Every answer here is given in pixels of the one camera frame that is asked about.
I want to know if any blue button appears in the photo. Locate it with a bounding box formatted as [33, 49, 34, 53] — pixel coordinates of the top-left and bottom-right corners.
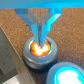
[46, 59, 84, 84]

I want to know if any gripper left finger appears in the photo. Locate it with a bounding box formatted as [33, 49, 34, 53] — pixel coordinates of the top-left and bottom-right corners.
[14, 7, 43, 45]

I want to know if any red button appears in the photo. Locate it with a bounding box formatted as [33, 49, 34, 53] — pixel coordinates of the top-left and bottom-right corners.
[22, 36, 61, 71]

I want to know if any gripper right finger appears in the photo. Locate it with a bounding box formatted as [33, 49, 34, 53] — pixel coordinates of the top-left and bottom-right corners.
[40, 7, 63, 46]

